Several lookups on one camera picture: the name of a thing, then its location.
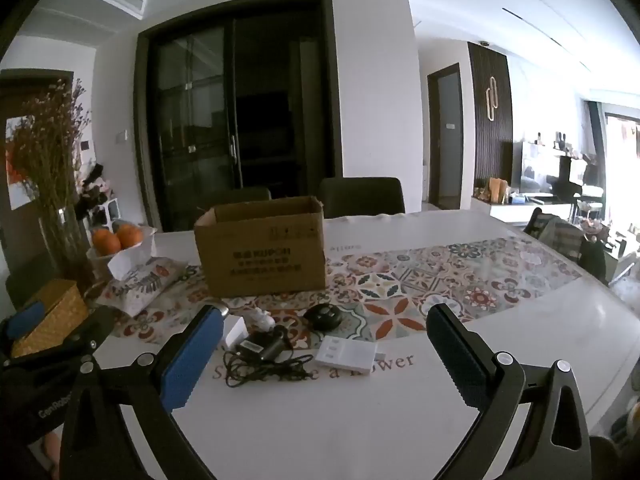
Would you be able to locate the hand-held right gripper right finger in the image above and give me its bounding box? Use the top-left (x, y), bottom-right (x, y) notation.
top-left (425, 302), bottom-right (593, 480)

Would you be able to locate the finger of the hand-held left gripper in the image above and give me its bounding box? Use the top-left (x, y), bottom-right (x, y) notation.
top-left (0, 302), bottom-right (48, 361)
top-left (10, 305), bottom-right (118, 376)

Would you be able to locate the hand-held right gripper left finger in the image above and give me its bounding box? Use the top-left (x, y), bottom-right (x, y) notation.
top-left (57, 304), bottom-right (226, 480)

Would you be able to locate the white figurine keychain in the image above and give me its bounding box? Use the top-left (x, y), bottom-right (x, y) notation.
top-left (247, 307), bottom-right (275, 333)

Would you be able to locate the brown cardboard box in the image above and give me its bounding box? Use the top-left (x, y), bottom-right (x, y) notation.
top-left (194, 195), bottom-right (328, 298)

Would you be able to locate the person's left hand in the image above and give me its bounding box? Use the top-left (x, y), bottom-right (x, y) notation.
top-left (42, 432), bottom-right (63, 476)

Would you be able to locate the yellow woven box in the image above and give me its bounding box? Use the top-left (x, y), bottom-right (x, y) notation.
top-left (10, 280), bottom-right (90, 358)

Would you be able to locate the white cube plug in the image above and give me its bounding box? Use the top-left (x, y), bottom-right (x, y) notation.
top-left (223, 316), bottom-right (249, 353)

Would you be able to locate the floral tissue pouch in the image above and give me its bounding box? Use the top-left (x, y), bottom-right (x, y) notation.
top-left (95, 255), bottom-right (190, 318)

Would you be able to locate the glass vase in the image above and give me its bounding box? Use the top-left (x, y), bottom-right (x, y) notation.
top-left (39, 205), bottom-right (94, 292)

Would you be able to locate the patterned table runner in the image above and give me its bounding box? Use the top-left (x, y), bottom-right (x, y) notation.
top-left (107, 235), bottom-right (583, 356)

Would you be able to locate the orange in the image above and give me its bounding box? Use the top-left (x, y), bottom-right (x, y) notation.
top-left (92, 228), bottom-right (122, 257)
top-left (116, 223), bottom-right (145, 250)

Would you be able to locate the white fruit basket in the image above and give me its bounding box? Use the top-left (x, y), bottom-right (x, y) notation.
top-left (86, 225), bottom-right (158, 281)

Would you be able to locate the white flat plastic box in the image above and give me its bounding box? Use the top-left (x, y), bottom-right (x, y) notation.
top-left (314, 336), bottom-right (378, 375)

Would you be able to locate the white cubby shelf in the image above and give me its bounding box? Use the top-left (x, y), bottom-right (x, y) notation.
top-left (89, 197), bottom-right (122, 227)

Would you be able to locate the plaid covered chair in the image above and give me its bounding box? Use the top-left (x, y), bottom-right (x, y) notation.
top-left (524, 207), bottom-right (608, 283)

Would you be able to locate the white television cabinet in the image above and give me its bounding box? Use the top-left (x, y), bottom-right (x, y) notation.
top-left (470, 194), bottom-right (587, 224)

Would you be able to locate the dark dining chair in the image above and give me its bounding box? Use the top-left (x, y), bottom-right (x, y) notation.
top-left (318, 176), bottom-right (406, 220)
top-left (199, 186), bottom-right (272, 213)

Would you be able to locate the dark narrow door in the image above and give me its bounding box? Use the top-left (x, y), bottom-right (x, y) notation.
top-left (427, 62), bottom-right (465, 211)

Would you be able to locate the vase with dried flowers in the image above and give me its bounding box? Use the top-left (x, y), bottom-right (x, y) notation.
top-left (0, 69), bottom-right (76, 271)

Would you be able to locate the dark glass sliding door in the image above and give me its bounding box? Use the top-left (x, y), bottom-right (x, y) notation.
top-left (137, 0), bottom-right (344, 233)

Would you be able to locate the black power adapter with cable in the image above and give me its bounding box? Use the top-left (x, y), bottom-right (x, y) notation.
top-left (222, 325), bottom-right (313, 388)

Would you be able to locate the dark slatted wall panel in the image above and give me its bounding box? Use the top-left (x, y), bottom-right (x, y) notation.
top-left (467, 41), bottom-right (514, 196)

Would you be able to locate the gold wall ornament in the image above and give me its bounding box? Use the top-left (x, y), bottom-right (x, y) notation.
top-left (485, 76), bottom-right (500, 122)

